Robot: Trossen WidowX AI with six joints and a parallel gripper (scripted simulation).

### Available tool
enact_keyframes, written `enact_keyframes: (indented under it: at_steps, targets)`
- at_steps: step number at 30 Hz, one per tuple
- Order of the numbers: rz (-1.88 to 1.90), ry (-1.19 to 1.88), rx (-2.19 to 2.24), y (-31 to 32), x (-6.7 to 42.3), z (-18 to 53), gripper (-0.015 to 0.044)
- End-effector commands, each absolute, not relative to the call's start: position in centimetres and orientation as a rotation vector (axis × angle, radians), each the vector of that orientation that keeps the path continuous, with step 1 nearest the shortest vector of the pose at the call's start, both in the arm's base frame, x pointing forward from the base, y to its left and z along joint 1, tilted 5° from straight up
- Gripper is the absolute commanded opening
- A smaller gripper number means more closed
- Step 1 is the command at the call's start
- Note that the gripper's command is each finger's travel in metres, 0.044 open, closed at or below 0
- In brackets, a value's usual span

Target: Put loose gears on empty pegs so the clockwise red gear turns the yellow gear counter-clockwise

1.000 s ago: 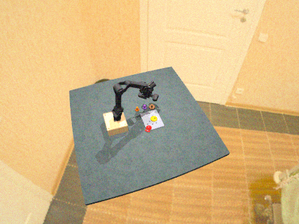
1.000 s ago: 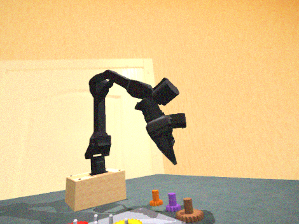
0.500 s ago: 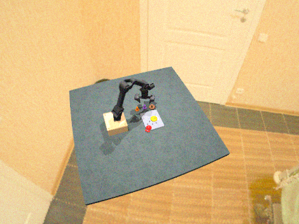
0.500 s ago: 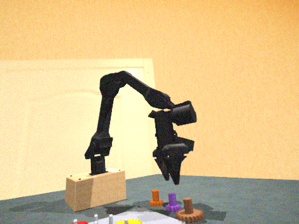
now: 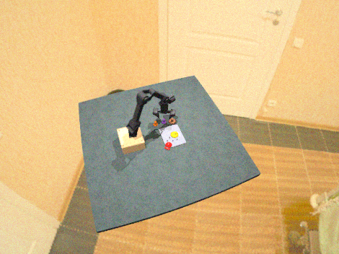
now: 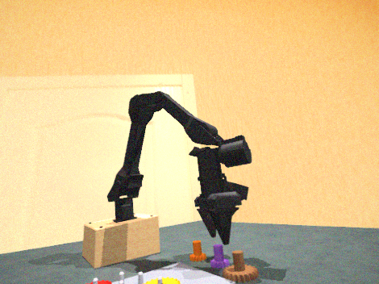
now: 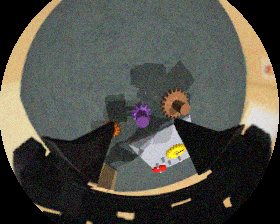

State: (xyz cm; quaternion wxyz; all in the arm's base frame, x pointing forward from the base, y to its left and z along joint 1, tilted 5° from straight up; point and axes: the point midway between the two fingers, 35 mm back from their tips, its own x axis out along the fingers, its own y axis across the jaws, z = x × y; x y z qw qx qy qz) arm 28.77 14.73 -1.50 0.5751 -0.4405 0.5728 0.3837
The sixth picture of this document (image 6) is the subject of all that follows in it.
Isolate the orange gear with tall hub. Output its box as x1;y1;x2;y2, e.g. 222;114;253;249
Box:
189;240;206;262

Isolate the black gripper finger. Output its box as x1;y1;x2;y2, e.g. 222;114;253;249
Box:
209;207;239;245
197;208;216;237

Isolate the yellow gear with black stripe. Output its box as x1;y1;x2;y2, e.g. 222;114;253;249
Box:
146;277;180;284

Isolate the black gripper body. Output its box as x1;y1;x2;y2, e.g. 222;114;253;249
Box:
194;169;243;210

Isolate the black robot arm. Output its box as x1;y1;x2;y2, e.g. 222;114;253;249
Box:
107;91;252;223

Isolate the brown gear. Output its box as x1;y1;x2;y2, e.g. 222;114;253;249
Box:
223;251;259;283

